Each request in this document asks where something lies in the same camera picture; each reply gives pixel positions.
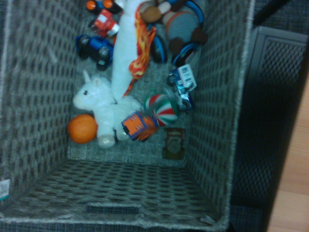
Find orange fire truck toy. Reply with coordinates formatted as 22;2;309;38
120;111;159;143

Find green brown toy car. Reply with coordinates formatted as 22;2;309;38
162;128;187;160

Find blue white toy vehicle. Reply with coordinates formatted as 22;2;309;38
167;63;198;112

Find long white plush toy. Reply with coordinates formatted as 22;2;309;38
111;0;145;103

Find grey woven basket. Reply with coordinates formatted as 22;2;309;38
0;0;256;231

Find blue toy car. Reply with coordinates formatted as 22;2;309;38
75;34;114;71

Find red toy car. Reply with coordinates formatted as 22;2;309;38
90;9;121;39

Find orange wheeled black toy car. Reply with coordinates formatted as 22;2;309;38
85;0;124;15

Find white paper basket tag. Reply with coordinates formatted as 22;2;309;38
0;179;11;202

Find red green striped ball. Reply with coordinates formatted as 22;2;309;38
143;88;180;127

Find white unicorn plush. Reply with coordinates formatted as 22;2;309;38
72;70;142;149

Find orange ball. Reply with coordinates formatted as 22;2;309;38
67;114;98;145

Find blue headphones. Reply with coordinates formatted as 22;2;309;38
147;0;206;67

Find black mesh storage crate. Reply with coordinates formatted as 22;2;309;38
230;26;309;209

